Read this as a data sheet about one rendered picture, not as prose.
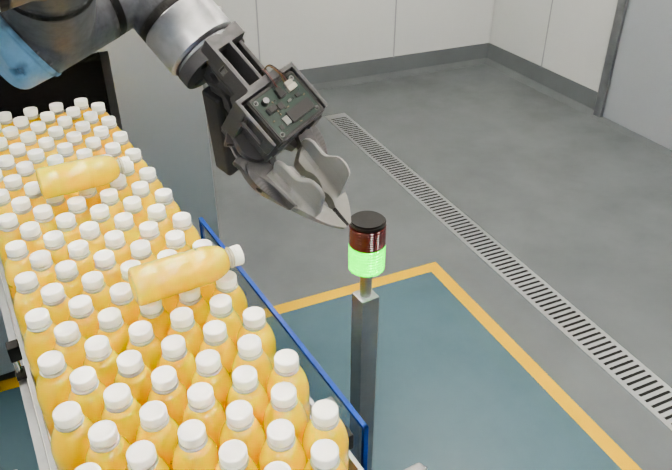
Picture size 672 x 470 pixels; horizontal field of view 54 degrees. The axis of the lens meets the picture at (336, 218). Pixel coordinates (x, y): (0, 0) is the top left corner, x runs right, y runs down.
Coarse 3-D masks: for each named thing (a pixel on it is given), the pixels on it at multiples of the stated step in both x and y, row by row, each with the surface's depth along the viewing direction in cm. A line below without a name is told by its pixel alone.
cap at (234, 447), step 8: (232, 440) 91; (224, 448) 90; (232, 448) 90; (240, 448) 90; (224, 456) 88; (232, 456) 88; (240, 456) 88; (224, 464) 88; (232, 464) 88; (240, 464) 88
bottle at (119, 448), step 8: (120, 440) 94; (88, 448) 94; (112, 448) 92; (120, 448) 93; (88, 456) 93; (96, 456) 92; (104, 456) 92; (112, 456) 92; (120, 456) 93; (104, 464) 92; (112, 464) 92; (120, 464) 93
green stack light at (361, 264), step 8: (384, 248) 112; (352, 256) 112; (360, 256) 111; (368, 256) 111; (376, 256) 111; (384, 256) 113; (352, 264) 113; (360, 264) 112; (368, 264) 112; (376, 264) 112; (384, 264) 115; (352, 272) 114; (360, 272) 113; (368, 272) 112; (376, 272) 113
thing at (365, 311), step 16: (352, 304) 120; (368, 304) 118; (352, 320) 122; (368, 320) 120; (352, 336) 124; (368, 336) 122; (352, 352) 126; (368, 352) 124; (352, 368) 128; (368, 368) 126; (352, 384) 130; (368, 384) 129; (352, 400) 133; (368, 400) 131; (368, 416) 133; (368, 448) 139; (368, 464) 142
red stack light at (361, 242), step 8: (352, 232) 110; (360, 232) 109; (376, 232) 109; (384, 232) 110; (352, 240) 111; (360, 240) 109; (368, 240) 109; (376, 240) 109; (384, 240) 111; (352, 248) 111; (360, 248) 110; (368, 248) 110; (376, 248) 110
